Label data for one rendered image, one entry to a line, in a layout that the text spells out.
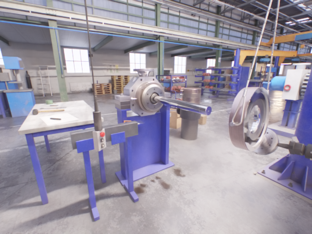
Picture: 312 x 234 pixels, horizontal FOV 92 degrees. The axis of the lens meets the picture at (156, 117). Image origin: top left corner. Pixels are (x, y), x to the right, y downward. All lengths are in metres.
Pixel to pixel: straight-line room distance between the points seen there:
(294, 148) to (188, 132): 2.30
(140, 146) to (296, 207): 1.88
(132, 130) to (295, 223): 1.79
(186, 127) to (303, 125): 1.79
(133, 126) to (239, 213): 1.40
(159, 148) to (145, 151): 0.24
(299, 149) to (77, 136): 1.57
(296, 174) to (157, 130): 1.86
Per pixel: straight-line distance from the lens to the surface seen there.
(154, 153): 2.40
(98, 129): 0.96
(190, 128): 3.27
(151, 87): 1.75
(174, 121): 3.93
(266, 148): 1.29
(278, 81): 4.75
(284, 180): 2.70
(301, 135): 2.54
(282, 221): 2.13
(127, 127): 1.57
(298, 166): 2.65
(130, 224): 1.75
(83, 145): 1.50
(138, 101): 1.74
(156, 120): 2.21
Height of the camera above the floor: 1.35
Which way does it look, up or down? 16 degrees down
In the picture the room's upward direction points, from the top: straight up
